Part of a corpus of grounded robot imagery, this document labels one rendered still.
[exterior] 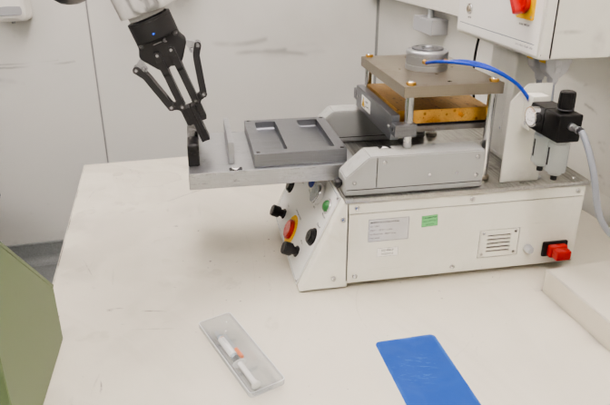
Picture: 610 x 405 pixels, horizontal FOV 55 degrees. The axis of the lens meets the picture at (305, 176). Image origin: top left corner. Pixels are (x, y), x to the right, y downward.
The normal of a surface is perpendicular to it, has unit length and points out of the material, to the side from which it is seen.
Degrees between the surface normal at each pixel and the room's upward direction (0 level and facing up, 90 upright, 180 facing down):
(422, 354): 0
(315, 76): 90
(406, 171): 90
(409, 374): 0
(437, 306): 0
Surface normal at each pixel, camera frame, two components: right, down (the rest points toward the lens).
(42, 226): 0.25, 0.37
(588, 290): 0.00, -0.92
